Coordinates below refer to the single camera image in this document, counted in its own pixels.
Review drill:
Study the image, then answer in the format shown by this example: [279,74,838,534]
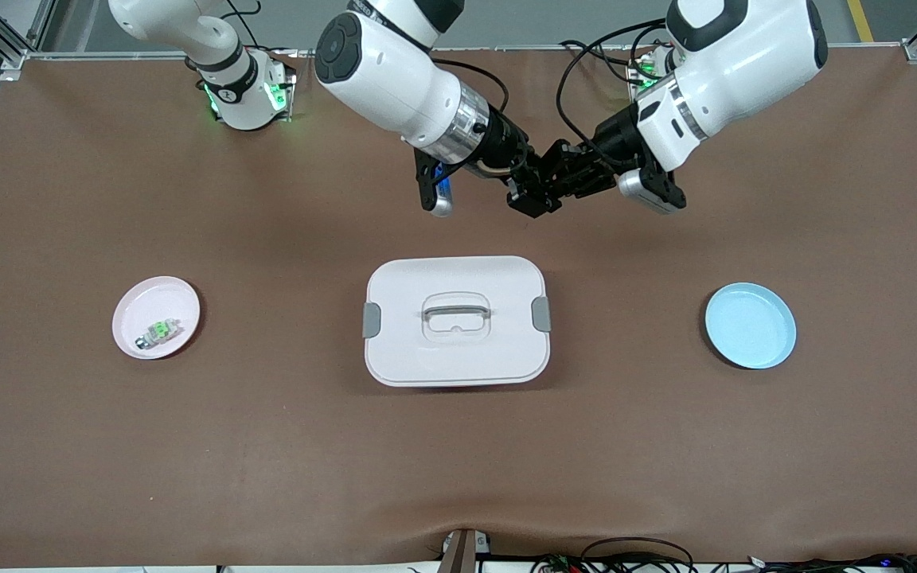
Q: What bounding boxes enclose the brown table cover sheet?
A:
[0,46,917,571]

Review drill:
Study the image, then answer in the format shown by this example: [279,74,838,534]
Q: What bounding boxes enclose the white lidded box grey latches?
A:
[362,255,552,388]

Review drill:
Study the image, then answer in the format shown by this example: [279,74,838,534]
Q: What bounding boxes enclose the black right arm base cable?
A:
[218,0,300,58]

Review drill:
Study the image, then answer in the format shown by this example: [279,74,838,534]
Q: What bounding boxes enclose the pink round plate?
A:
[111,275,202,361]

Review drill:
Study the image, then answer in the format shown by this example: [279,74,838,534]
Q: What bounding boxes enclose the black left arm base cable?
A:
[560,39,666,90]

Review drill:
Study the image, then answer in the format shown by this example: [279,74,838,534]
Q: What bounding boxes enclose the black arm base cable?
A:
[560,39,666,90]
[218,0,300,58]

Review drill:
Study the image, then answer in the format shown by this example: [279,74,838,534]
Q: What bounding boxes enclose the white and green push-button switch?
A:
[135,319,182,351]

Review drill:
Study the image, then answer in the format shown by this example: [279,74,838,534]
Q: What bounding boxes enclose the black looped cable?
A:
[579,536,696,573]

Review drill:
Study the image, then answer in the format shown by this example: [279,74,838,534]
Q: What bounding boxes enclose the grey camera stand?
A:
[438,528,493,573]

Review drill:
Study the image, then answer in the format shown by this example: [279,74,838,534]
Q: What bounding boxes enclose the light blue round plate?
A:
[704,282,798,370]

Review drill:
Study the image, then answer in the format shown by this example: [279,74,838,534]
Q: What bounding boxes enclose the bundle of coloured wires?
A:
[530,552,917,573]

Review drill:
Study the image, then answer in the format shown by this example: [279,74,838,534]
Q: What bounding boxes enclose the aluminium table edge rail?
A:
[29,43,907,61]

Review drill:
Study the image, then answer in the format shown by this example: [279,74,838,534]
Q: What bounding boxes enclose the black right arm gripper cable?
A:
[429,57,512,114]

